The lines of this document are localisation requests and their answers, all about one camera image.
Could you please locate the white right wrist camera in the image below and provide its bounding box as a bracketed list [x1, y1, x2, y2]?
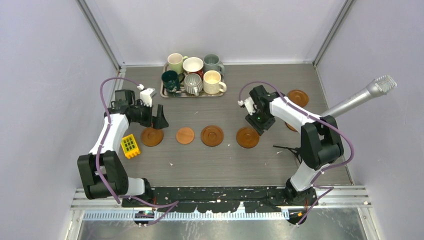
[237, 97, 256, 116]

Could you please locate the silver metal tray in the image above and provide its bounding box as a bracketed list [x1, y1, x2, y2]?
[160, 72, 227, 98]

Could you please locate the yellow toy block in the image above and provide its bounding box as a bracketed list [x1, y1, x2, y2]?
[121, 134, 141, 159]

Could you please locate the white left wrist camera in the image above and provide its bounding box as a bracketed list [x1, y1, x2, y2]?
[137, 84, 156, 108]

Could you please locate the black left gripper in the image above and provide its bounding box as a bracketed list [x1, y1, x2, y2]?
[131, 100, 168, 130]

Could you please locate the grey ribbed mug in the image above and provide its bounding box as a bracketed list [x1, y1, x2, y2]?
[183, 73, 203, 97]

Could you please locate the cream mug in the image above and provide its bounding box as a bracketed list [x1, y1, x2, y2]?
[203, 70, 227, 95]

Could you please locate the plain light wooden coaster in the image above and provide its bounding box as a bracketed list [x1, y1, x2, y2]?
[175, 127, 195, 145]

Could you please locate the red white mug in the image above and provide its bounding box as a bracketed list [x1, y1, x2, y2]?
[182, 57, 204, 78]

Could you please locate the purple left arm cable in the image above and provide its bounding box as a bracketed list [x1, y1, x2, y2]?
[95, 76, 180, 228]

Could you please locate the silver microphone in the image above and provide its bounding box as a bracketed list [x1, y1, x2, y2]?
[321, 75, 397, 118]

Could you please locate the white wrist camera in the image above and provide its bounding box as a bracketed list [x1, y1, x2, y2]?
[237, 97, 256, 116]
[137, 84, 156, 108]

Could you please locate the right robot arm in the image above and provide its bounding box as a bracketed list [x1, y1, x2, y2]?
[237, 85, 344, 205]

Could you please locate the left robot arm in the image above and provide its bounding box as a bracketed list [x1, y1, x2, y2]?
[77, 88, 169, 207]

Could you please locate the grooved wooden coaster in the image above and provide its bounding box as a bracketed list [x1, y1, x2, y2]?
[236, 127, 260, 149]
[285, 122, 297, 132]
[140, 127, 164, 147]
[200, 125, 224, 147]
[287, 89, 309, 108]

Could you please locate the dark green mug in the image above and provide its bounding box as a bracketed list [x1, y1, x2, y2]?
[161, 70, 184, 93]

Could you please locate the black microphone stand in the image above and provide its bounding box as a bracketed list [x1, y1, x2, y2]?
[272, 144, 303, 165]

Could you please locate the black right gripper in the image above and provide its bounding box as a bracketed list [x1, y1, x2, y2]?
[246, 107, 277, 136]

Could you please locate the light green mug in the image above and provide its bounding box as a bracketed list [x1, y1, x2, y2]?
[167, 53, 188, 74]

